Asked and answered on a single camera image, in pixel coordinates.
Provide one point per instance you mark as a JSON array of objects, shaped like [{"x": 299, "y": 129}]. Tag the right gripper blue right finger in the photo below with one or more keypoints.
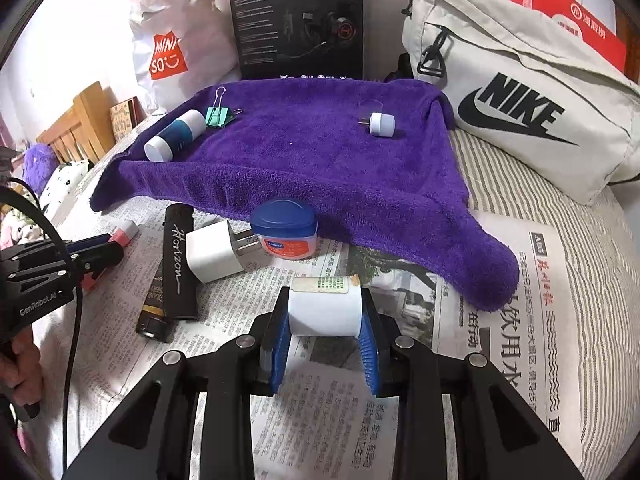
[{"x": 374, "y": 348}]

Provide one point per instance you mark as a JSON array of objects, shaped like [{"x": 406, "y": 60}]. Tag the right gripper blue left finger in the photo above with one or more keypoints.
[{"x": 276, "y": 340}]

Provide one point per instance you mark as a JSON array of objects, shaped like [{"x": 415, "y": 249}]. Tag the pink tube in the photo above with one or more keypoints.
[{"x": 103, "y": 256}]

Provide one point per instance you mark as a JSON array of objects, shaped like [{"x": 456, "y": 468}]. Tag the blue lid vaseline jar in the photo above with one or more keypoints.
[{"x": 286, "y": 228}]

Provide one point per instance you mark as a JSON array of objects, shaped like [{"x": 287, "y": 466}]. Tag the white wall charger plug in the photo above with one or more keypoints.
[{"x": 214, "y": 252}]

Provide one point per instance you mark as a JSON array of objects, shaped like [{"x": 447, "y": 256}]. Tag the black Horizon tube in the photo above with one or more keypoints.
[{"x": 179, "y": 283}]

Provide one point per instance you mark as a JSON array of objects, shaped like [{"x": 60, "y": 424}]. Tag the white USB lamp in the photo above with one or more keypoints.
[{"x": 380, "y": 124}]

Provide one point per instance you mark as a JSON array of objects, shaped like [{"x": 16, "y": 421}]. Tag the white blue stick tube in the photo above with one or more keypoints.
[{"x": 174, "y": 138}]

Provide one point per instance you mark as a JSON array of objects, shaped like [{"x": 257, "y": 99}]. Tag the green binder clip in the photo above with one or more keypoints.
[{"x": 218, "y": 115}]

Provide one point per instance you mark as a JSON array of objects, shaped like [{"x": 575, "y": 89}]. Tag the clear plastic cap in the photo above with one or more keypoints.
[{"x": 368, "y": 107}]

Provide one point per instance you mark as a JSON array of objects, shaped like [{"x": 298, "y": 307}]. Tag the black gold tube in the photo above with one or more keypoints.
[{"x": 153, "y": 322}]

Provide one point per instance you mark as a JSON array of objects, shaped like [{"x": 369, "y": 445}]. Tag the person's left hand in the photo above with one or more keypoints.
[{"x": 24, "y": 374}]

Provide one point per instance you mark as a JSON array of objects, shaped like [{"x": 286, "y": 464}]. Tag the polka dot pillow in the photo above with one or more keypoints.
[{"x": 63, "y": 180}]

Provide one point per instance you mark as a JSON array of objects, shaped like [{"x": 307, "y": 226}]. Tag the newspaper sheet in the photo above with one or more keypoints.
[{"x": 324, "y": 424}]

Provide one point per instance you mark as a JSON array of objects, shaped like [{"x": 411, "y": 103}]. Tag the purple plush toy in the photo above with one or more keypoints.
[{"x": 40, "y": 162}]

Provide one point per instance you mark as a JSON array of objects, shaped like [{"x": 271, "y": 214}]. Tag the wooden headboard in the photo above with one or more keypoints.
[{"x": 84, "y": 131}]

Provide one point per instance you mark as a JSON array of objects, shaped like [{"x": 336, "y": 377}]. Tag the purple towel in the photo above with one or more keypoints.
[{"x": 299, "y": 138}]

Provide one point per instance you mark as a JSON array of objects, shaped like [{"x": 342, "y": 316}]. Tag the patterned notebook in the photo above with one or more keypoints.
[{"x": 125, "y": 116}]

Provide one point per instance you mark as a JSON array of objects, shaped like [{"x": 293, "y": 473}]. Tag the white Miniso plastic bag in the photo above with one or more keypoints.
[{"x": 179, "y": 47}]

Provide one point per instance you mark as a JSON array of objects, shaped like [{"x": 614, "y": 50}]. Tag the white Nike bag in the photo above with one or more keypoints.
[{"x": 516, "y": 80}]

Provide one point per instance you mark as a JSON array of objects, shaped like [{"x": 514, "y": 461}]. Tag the black headset box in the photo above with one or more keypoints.
[{"x": 299, "y": 38}]

